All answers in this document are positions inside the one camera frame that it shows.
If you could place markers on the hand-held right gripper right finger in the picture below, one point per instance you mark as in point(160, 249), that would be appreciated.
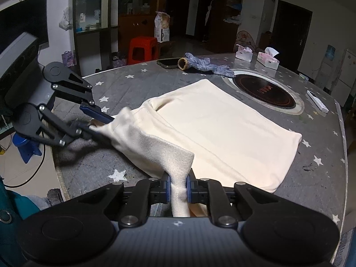
point(190, 190)

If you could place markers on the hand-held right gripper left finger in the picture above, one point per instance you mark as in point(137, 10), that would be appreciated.
point(167, 189)

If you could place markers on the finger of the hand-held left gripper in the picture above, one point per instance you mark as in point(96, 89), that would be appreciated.
point(75, 130)
point(97, 114)

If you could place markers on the cream fleece garment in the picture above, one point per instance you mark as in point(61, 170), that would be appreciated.
point(222, 122)

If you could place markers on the small purple gift bag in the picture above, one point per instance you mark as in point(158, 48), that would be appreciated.
point(68, 59)

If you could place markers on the black television screen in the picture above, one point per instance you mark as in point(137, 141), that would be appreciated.
point(22, 19)

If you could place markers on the blue plastic stand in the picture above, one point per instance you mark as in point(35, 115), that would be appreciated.
point(27, 148)

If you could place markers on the white plastic bag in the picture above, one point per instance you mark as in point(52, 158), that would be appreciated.
point(66, 19)

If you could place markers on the red plastic stool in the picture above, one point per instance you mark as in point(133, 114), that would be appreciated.
point(143, 48)

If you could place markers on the black smartphone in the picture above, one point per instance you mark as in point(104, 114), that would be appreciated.
point(167, 62)

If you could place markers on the glass display cabinet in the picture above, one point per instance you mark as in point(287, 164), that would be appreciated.
point(91, 8)

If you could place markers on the dark wooden cabinet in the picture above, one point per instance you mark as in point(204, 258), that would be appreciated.
point(136, 27)

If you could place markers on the white printed paper sack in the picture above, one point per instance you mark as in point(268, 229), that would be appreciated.
point(162, 27)

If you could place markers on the teal cloth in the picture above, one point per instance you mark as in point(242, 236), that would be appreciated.
point(14, 228)

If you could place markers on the grey knit work glove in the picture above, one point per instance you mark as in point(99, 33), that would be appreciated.
point(205, 64)

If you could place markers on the round black induction cooktop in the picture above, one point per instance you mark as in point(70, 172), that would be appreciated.
point(261, 91)

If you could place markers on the small pink tissue box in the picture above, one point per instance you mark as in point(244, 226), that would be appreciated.
point(244, 55)

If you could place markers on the large pink tissue box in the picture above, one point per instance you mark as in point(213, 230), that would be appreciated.
point(267, 60)

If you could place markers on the white remote control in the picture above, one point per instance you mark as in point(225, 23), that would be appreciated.
point(317, 101)

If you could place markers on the small green-white packet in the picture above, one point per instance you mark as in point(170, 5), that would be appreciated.
point(304, 77)

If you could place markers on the pink floral mesh cover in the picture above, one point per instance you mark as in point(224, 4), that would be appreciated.
point(247, 39)

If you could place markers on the dark open shelf unit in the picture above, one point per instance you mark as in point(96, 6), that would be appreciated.
point(230, 8)

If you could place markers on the dark brown door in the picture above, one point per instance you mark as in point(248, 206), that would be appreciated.
point(290, 33)

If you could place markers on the water dispenser with blue bottle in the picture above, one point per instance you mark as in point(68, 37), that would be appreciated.
point(329, 61)

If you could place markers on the white refrigerator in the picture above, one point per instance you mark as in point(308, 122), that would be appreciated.
point(347, 75)

